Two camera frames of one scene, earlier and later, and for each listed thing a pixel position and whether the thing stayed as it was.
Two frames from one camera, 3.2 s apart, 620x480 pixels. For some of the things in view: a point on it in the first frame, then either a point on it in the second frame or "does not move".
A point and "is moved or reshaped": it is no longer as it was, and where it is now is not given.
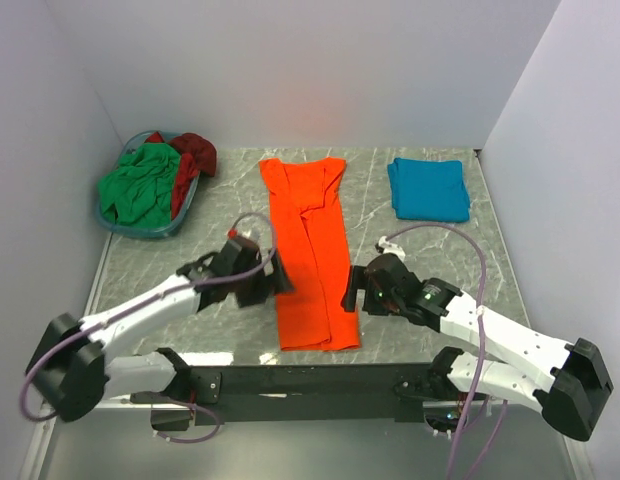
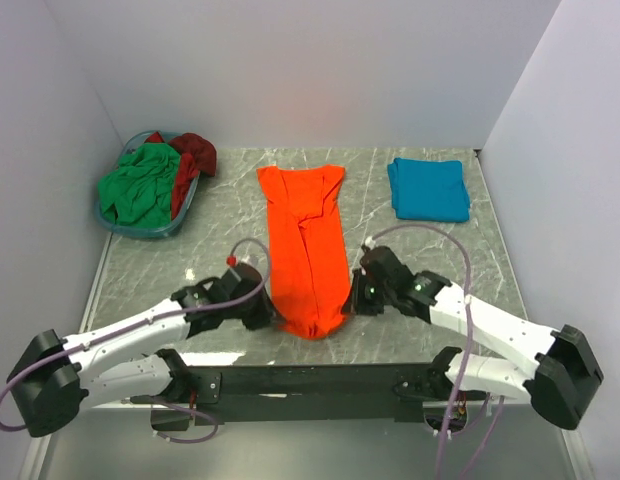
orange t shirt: x=309 y=237 is moved or reshaped
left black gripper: x=262 y=291 to x=264 y=316
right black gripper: x=360 y=279 does not move
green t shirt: x=141 y=189 does not move
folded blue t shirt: x=428 y=190 does not move
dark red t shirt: x=198 y=155 does not move
